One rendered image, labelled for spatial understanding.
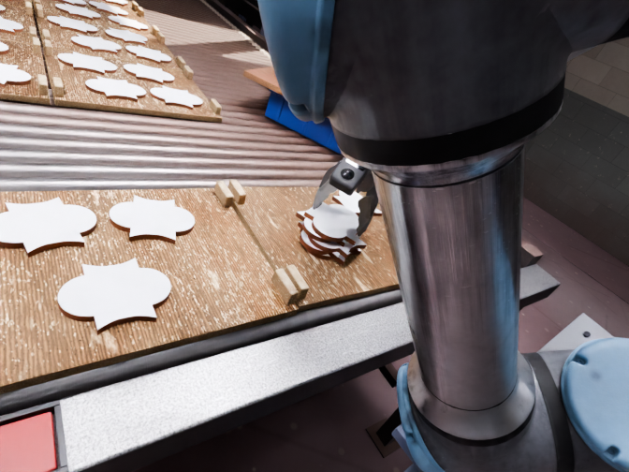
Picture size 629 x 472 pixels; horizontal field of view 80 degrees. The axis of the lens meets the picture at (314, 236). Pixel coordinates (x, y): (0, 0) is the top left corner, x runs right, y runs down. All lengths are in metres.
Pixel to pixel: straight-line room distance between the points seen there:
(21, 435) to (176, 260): 0.29
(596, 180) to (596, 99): 0.87
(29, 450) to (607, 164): 5.20
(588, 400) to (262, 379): 0.37
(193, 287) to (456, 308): 0.43
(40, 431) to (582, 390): 0.51
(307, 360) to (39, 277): 0.38
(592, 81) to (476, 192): 5.18
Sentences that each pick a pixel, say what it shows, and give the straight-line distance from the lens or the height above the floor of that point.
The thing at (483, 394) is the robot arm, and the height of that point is 1.15.
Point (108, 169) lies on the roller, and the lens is 0.88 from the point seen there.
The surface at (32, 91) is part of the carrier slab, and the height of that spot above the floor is 0.94.
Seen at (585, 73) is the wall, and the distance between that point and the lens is 5.41.
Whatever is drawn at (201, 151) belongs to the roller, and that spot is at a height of 0.92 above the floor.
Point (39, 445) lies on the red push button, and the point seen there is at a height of 0.93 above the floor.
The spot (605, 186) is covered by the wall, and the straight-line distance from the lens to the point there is 5.27.
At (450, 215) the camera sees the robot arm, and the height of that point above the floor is 1.29.
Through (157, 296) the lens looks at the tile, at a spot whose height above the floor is 0.95.
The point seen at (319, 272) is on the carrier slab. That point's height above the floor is 0.94.
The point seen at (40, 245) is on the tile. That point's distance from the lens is 0.65.
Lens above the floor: 1.37
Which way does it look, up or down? 33 degrees down
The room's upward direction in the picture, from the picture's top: 24 degrees clockwise
